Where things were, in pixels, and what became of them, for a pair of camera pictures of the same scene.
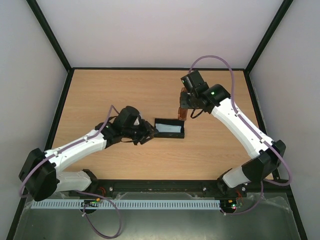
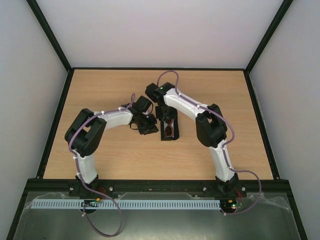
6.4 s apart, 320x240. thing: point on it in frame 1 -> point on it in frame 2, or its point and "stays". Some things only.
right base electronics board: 228,206 stays
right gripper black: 185,102 -> 168,115
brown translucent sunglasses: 184,104 -> 169,130
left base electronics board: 91,203 stays
